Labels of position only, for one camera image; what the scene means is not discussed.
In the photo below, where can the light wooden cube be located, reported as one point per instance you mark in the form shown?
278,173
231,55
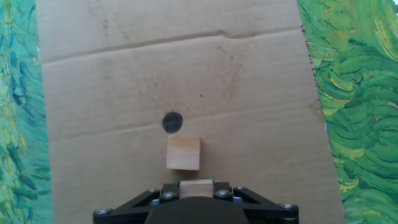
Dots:
183,153
196,188

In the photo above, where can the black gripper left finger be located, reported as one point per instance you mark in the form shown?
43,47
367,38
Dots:
136,207

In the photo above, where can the black round mark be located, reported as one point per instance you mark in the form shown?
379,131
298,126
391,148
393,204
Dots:
172,122

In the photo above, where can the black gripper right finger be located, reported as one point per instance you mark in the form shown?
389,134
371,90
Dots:
264,208

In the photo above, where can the painted landscape cloth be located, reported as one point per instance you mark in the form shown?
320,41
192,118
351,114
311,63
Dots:
363,109

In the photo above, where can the brown cardboard sheet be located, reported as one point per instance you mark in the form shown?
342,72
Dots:
186,77

